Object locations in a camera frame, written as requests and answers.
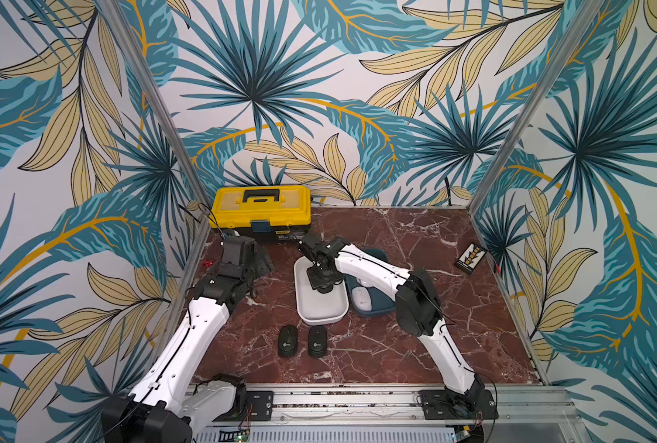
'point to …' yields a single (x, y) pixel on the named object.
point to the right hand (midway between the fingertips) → (321, 279)
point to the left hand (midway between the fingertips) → (258, 263)
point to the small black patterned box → (471, 257)
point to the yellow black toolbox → (269, 212)
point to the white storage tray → (315, 307)
